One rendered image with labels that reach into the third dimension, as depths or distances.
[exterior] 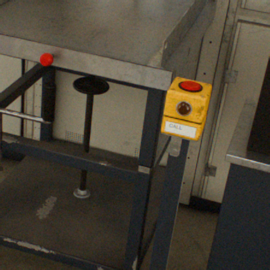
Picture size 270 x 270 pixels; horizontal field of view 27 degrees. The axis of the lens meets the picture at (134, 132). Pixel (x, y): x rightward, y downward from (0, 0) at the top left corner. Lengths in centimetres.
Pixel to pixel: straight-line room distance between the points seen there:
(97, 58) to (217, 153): 91
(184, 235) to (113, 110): 55
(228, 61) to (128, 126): 48
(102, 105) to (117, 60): 86
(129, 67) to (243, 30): 70
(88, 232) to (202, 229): 55
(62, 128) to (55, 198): 43
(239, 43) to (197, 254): 77
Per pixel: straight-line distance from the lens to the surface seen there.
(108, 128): 227
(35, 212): 195
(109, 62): 140
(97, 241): 185
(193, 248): 216
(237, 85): 206
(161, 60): 136
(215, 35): 203
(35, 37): 148
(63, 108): 231
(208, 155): 222
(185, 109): 112
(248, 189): 130
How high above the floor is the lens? 136
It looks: 29 degrees down
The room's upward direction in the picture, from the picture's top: 7 degrees clockwise
